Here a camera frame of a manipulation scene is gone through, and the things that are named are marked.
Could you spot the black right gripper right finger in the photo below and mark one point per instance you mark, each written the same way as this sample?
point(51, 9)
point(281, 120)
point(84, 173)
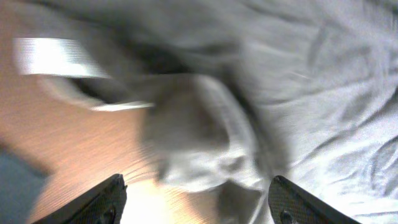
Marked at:
point(291, 204)

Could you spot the grey denim shorts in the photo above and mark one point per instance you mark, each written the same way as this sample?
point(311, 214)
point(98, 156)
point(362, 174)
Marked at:
point(245, 90)

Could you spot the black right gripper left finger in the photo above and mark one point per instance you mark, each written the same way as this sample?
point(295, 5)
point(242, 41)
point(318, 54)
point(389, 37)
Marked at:
point(103, 204)

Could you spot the black printed t-shirt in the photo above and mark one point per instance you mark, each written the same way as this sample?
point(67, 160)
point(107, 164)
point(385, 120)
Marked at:
point(22, 182)

